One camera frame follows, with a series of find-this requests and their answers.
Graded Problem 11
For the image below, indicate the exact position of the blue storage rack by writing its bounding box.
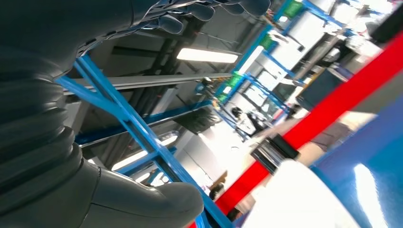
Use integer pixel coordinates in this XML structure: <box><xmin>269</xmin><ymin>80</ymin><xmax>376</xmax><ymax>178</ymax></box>
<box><xmin>55</xmin><ymin>53</ymin><xmax>403</xmax><ymax>228</ymax></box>
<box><xmin>233</xmin><ymin>25</ymin><xmax>306</xmax><ymax>87</ymax></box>
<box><xmin>214</xmin><ymin>71</ymin><xmax>292</xmax><ymax>142</ymax></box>
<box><xmin>270</xmin><ymin>0</ymin><xmax>358</xmax><ymax>37</ymax></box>

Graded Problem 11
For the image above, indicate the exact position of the ceiling light panel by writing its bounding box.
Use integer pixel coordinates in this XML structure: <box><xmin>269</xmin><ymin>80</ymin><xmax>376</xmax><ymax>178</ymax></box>
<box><xmin>112</xmin><ymin>135</ymin><xmax>179</xmax><ymax>172</ymax></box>
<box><xmin>176</xmin><ymin>47</ymin><xmax>239</xmax><ymax>64</ymax></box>

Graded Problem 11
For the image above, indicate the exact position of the white black humanoid robot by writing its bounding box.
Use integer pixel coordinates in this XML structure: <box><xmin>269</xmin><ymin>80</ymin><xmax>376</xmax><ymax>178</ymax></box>
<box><xmin>231</xmin><ymin>106</ymin><xmax>268</xmax><ymax>136</ymax></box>

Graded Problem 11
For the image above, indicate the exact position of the black yellow tool case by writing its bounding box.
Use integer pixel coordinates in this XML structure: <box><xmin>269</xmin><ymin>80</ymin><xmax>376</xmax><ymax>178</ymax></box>
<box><xmin>296</xmin><ymin>67</ymin><xmax>350</xmax><ymax>111</ymax></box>

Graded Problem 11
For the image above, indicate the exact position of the red barrier tape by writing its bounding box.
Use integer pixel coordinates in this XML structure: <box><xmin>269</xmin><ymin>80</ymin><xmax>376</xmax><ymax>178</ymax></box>
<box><xmin>189</xmin><ymin>31</ymin><xmax>403</xmax><ymax>228</ymax></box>

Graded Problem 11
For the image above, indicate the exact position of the black hard case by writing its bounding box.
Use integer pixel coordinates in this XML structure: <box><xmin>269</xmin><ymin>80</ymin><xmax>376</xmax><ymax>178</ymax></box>
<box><xmin>366</xmin><ymin>4</ymin><xmax>403</xmax><ymax>44</ymax></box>

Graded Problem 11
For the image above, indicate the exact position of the black barrier post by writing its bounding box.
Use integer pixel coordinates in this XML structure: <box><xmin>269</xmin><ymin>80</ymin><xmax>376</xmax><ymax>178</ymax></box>
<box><xmin>250</xmin><ymin>133</ymin><xmax>300</xmax><ymax>175</ymax></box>

